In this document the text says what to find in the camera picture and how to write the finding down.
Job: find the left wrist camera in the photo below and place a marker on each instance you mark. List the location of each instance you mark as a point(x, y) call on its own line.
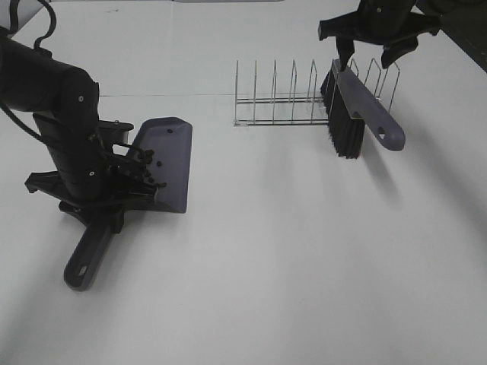
point(114, 132)

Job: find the purple hand brush black bristles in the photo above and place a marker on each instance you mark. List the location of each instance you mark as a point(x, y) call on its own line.
point(351, 109)

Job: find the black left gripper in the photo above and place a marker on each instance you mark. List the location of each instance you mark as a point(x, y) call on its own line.
point(84, 174)

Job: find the pile of coffee beans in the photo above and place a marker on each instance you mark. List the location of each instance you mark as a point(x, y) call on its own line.
point(150, 168)

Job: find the chrome wire dish rack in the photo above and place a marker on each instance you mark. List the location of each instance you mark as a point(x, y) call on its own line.
point(261, 98)

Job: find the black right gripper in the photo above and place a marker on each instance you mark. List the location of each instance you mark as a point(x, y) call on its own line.
point(391, 23)

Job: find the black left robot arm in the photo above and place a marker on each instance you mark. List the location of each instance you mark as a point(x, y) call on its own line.
point(33, 82)

